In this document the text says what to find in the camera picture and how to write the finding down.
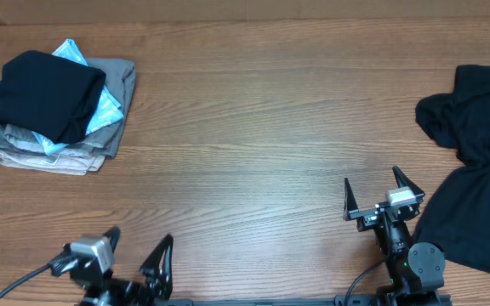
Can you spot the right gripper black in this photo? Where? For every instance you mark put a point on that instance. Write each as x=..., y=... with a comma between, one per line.
x=367, y=217

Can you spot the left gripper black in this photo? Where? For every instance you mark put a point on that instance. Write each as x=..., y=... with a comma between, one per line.
x=157, y=285

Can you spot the black t-shirt with label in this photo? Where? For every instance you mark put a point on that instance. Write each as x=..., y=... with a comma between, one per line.
x=50, y=95

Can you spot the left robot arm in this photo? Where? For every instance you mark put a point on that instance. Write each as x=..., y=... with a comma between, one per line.
x=89, y=260

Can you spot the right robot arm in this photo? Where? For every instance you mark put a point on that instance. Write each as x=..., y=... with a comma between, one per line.
x=415, y=268

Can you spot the black clothes pile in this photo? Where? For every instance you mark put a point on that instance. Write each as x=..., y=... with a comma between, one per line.
x=457, y=216

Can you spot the beige folded garment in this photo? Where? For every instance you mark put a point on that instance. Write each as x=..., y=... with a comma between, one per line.
x=70, y=165

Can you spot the light blue folded shirt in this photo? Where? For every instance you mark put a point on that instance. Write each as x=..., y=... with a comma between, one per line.
x=108, y=110

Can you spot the grey folded garment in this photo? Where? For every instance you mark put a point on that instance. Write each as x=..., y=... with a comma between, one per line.
x=120, y=82

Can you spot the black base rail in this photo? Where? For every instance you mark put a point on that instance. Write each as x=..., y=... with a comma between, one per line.
x=262, y=302

